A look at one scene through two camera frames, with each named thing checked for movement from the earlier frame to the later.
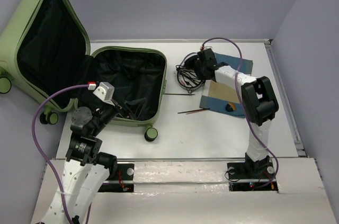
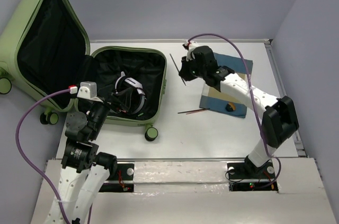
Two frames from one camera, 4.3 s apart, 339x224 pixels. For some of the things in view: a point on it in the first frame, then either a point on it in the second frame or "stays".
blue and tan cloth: (223, 98) stays
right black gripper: (201, 75) stays
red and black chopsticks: (195, 112) stays
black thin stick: (181, 94) → (177, 69)
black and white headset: (187, 75) → (138, 97)
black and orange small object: (230, 107) stays
